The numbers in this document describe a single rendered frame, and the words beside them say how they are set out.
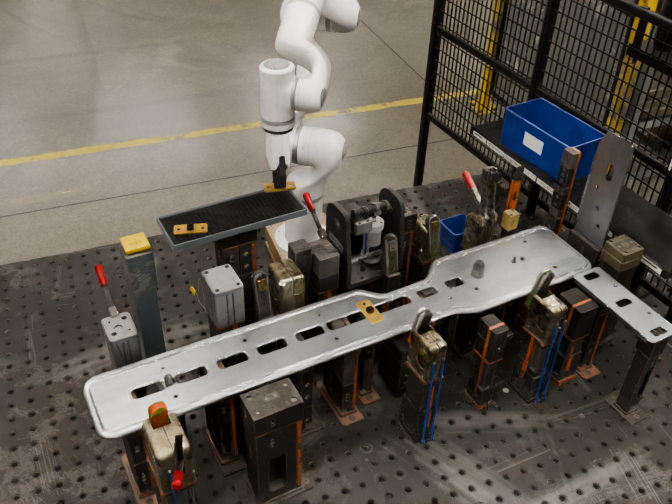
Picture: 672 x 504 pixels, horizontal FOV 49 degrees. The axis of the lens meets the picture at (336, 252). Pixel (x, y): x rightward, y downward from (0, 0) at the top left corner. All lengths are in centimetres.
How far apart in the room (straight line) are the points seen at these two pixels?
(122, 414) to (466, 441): 89
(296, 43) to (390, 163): 262
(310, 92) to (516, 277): 76
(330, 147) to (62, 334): 98
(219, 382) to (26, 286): 102
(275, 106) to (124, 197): 248
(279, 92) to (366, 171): 259
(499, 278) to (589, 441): 49
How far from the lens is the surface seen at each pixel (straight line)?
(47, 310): 246
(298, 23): 190
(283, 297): 188
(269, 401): 165
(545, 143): 246
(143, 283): 193
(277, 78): 175
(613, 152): 213
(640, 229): 233
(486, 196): 212
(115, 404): 173
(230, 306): 182
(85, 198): 422
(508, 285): 204
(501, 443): 205
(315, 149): 220
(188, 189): 418
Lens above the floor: 228
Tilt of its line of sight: 38 degrees down
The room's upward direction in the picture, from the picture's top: 2 degrees clockwise
